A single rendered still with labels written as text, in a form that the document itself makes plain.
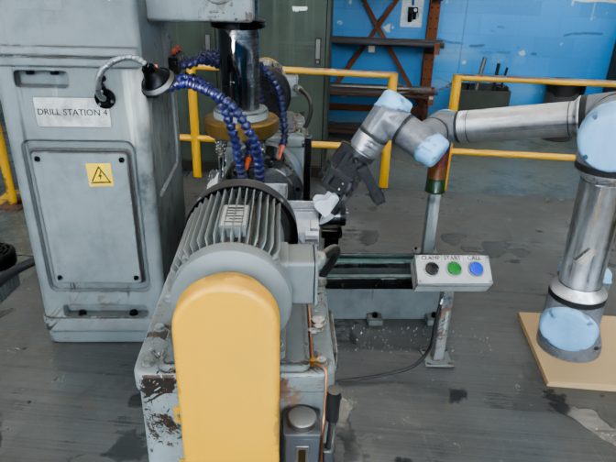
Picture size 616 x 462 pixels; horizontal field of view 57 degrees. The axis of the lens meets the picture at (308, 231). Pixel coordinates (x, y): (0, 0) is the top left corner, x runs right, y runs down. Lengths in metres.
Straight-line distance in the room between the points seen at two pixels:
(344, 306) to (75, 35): 0.91
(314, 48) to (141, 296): 3.36
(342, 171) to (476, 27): 5.25
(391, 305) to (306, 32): 3.23
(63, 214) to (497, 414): 1.05
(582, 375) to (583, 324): 0.22
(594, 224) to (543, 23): 5.50
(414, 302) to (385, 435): 0.44
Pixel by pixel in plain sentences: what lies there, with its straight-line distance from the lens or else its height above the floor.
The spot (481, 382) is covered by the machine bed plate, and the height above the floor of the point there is 0.80.
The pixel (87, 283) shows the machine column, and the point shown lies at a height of 0.97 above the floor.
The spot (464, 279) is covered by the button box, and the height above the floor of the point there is 1.05.
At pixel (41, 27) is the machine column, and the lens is 1.26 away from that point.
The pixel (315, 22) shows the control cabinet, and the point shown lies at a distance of 4.50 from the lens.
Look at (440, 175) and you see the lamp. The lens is 1.79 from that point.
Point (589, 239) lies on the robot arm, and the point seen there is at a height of 1.19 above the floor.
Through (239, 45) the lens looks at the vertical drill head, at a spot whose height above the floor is 1.50.
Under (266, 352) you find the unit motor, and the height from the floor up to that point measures 1.26.
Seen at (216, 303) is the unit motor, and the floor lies 1.33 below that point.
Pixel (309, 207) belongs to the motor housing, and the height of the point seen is 1.11.
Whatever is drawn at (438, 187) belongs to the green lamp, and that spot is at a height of 1.05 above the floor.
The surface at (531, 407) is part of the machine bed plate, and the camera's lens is 1.40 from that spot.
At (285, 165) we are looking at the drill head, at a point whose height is 1.14.
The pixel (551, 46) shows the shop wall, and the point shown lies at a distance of 6.72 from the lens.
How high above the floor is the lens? 1.68
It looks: 26 degrees down
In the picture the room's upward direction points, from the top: 2 degrees clockwise
